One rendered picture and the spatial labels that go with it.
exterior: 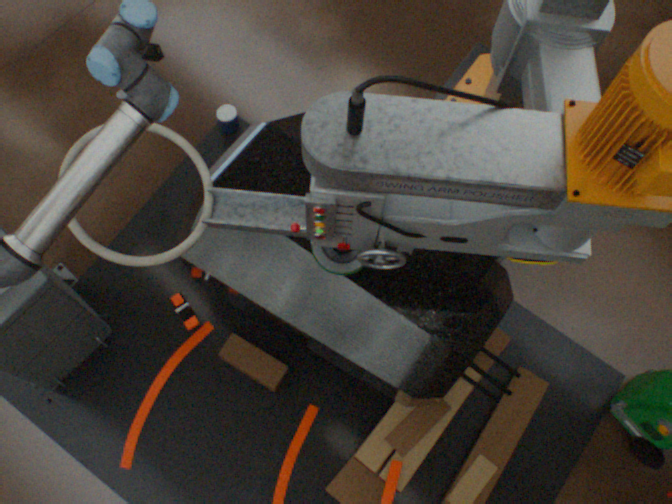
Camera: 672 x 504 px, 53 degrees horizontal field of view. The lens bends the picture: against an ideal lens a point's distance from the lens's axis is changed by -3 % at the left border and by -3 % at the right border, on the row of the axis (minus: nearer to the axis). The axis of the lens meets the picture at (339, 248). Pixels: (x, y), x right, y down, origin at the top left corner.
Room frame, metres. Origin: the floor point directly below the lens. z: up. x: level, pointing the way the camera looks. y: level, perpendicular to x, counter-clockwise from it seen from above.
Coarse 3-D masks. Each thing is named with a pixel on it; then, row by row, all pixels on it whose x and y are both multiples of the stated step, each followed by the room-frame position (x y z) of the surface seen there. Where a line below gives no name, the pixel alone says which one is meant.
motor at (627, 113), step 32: (640, 64) 0.83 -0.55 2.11; (608, 96) 0.86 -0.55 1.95; (640, 96) 0.79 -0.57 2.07; (576, 128) 0.89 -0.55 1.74; (608, 128) 0.80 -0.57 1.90; (640, 128) 0.77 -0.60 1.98; (576, 160) 0.81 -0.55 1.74; (608, 160) 0.75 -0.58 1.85; (640, 160) 0.73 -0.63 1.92; (576, 192) 0.72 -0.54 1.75; (608, 192) 0.73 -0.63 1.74; (640, 192) 0.67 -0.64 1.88
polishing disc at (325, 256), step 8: (320, 248) 0.81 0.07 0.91; (328, 248) 0.82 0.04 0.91; (320, 256) 0.78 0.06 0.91; (328, 256) 0.79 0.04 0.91; (336, 256) 0.79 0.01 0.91; (344, 256) 0.79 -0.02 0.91; (352, 256) 0.79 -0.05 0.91; (320, 264) 0.76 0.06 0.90; (328, 264) 0.76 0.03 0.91; (336, 264) 0.76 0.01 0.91; (344, 264) 0.76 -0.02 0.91; (352, 264) 0.77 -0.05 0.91; (360, 264) 0.77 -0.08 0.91; (344, 272) 0.73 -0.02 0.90
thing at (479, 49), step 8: (472, 48) 1.85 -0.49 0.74; (480, 48) 1.85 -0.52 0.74; (488, 48) 1.86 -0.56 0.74; (472, 56) 1.81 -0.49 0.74; (464, 64) 1.76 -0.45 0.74; (472, 64) 1.77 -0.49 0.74; (456, 72) 1.72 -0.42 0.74; (464, 72) 1.72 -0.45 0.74; (448, 80) 1.67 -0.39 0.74; (456, 80) 1.68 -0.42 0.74; (440, 96) 1.59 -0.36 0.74; (496, 256) 1.09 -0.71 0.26
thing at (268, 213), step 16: (224, 192) 0.89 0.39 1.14; (240, 192) 0.89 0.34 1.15; (256, 192) 0.90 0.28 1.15; (224, 208) 0.85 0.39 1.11; (240, 208) 0.85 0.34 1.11; (256, 208) 0.86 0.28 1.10; (272, 208) 0.87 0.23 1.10; (288, 208) 0.87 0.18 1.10; (304, 208) 0.88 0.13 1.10; (208, 224) 0.78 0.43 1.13; (224, 224) 0.78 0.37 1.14; (240, 224) 0.78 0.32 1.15; (256, 224) 0.79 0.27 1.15; (272, 224) 0.81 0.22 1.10; (288, 224) 0.82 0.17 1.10; (304, 224) 0.82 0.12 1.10
